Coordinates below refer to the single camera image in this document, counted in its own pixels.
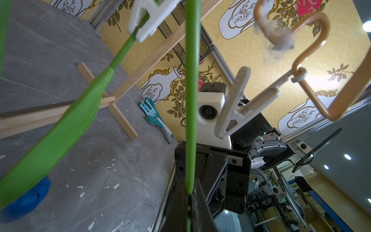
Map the blue artificial tulip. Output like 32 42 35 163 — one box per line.
1 31 137 224

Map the teal garden fork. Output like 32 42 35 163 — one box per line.
140 97 174 145

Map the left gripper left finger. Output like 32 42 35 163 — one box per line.
161 178 191 232

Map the pink artificial tulip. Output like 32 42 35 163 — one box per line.
184 0 203 232

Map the wooden clothes rack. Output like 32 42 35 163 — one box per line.
0 0 224 142

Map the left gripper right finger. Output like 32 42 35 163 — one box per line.
190 178 217 232

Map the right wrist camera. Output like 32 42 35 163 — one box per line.
197 83 232 149

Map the black wire mesh basket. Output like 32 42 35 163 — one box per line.
157 1 220 66

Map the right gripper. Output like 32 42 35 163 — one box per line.
173 141 252 218

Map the wooden arched clip hanger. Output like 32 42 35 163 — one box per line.
127 0 371 140

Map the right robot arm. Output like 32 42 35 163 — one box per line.
195 114 295 218

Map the yellow artificial tulip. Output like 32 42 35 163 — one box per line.
0 0 12 76

